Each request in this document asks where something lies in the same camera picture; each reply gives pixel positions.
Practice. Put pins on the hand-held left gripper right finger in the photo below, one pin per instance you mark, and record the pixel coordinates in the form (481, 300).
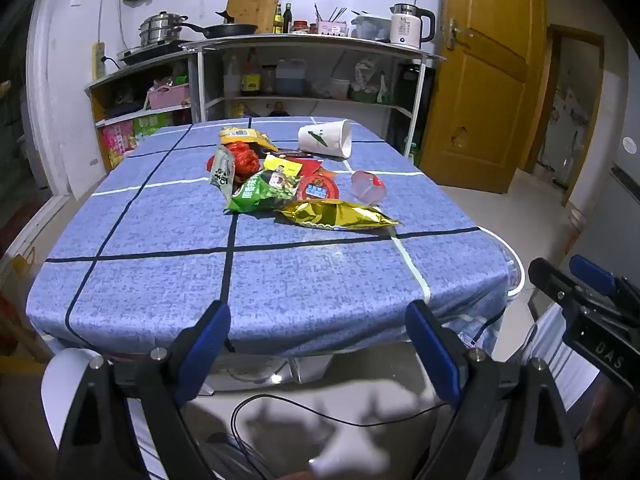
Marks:
(435, 345)

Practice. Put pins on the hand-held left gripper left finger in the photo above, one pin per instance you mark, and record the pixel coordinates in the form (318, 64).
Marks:
(205, 345)

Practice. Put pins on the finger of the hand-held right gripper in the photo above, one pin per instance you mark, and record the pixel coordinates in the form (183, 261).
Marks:
(550, 277)
(592, 270)

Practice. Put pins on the yellow snack packet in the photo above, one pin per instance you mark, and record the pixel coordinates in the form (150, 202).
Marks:
(245, 135)

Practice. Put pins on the white paper cup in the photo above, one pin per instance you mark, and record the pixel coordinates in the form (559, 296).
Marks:
(322, 137)

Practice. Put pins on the white trash bin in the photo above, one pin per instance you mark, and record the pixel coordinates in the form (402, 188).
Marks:
(517, 280)

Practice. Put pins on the small white container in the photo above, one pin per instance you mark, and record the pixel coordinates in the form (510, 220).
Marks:
(576, 219)

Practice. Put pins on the grey refrigerator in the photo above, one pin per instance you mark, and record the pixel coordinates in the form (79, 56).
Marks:
(625, 200)

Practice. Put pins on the blue checked tablecloth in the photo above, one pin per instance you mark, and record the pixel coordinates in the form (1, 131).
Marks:
(300, 280)

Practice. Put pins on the white curved plastic object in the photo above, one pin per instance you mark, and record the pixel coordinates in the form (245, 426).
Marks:
(62, 385)

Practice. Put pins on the green snack bag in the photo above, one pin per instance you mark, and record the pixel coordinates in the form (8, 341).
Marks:
(260, 192)

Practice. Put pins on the gold foil snack bag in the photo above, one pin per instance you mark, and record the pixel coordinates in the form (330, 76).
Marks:
(335, 215)

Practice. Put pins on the clear plastic cup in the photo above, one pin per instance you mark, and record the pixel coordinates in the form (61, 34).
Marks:
(367, 187)

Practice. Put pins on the red round lidded container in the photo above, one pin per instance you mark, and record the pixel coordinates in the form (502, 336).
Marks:
(317, 190)

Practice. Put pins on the red crumpled plastic wrapper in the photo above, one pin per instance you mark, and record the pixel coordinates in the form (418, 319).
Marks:
(245, 157)

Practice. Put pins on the small yellow packet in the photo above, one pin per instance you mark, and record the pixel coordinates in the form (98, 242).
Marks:
(282, 164)

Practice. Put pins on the small red packet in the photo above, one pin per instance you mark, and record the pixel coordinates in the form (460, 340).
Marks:
(312, 166)

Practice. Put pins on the dark flat wrapper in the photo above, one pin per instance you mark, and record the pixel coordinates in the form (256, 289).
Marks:
(292, 151)

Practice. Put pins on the pink cardboard box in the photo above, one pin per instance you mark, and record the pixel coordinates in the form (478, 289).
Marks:
(117, 142)

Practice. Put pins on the green cardboard box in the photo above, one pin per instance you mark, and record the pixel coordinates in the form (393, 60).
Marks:
(152, 126)

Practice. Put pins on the yellow wooden door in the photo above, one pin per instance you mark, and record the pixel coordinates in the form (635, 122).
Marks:
(490, 60)

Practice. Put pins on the pink plastic basket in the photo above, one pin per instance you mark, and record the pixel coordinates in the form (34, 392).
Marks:
(169, 97)

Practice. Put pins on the white green plastic bags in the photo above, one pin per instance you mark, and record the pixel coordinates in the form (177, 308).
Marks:
(370, 82)

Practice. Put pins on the clear oil bottle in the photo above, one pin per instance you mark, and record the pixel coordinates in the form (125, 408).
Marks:
(232, 80)

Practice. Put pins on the soy sauce bottle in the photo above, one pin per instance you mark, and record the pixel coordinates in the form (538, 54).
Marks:
(251, 77)

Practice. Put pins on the white plastic tub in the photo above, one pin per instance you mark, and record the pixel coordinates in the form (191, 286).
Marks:
(339, 89)

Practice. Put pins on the large clear jug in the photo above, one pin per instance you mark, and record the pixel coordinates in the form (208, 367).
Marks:
(290, 80)

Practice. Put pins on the low white shelf unit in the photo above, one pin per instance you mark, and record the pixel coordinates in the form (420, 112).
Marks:
(125, 72)

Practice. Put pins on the white electric kettle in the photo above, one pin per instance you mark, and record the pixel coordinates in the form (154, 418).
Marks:
(405, 27)

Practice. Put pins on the black induction cooker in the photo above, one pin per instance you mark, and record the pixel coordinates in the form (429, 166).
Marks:
(145, 55)

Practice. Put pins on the white power strip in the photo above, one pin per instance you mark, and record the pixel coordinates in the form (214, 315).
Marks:
(97, 60)

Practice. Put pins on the clear plastic container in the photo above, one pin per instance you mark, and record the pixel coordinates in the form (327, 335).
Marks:
(370, 27)

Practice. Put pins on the black frying pan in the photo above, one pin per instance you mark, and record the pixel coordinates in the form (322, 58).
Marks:
(230, 30)

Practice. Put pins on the steel steamer pot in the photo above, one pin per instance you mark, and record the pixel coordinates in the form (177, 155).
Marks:
(160, 30)

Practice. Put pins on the white metal shelf unit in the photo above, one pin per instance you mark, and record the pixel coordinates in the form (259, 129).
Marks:
(310, 42)

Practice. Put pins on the pink chopstick holder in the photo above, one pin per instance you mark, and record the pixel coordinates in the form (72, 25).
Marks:
(332, 28)

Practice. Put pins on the dark bottle with yellow label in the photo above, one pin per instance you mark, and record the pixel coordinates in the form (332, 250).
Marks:
(278, 22)

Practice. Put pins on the red jar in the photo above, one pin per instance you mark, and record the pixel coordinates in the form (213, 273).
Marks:
(300, 27)

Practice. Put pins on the dark sauce bottle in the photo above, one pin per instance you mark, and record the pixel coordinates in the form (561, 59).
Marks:
(287, 20)

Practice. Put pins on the bundle of chopsticks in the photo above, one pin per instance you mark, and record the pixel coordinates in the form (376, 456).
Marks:
(332, 12)

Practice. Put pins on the wooden cutting board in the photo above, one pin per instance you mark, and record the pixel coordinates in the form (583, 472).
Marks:
(252, 2)

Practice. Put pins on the wooden door frame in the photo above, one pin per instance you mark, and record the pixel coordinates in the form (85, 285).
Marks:
(597, 110)

